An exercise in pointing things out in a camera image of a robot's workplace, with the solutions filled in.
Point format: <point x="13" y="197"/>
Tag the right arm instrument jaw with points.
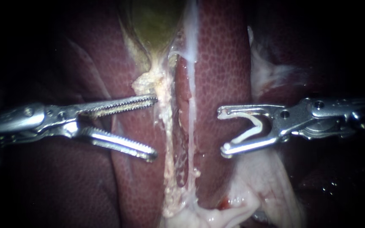
<point x="249" y="110"/>
<point x="249" y="146"/>

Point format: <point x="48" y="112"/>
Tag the right arm instrument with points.
<point x="322" y="117"/>

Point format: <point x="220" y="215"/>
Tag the left arm instrument jaw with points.
<point x="119" y="105"/>
<point x="119" y="144"/>

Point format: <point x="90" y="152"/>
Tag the left arm instrument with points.
<point x="27" y="118"/>

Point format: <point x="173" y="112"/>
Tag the gallbladder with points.
<point x="154" y="28"/>

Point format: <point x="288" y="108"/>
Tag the dark red liver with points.
<point x="220" y="82"/>

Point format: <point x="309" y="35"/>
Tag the pale fatty tissue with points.
<point x="258" y="193"/>
<point x="265" y="73"/>

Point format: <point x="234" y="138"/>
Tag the thin tube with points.
<point x="167" y="133"/>

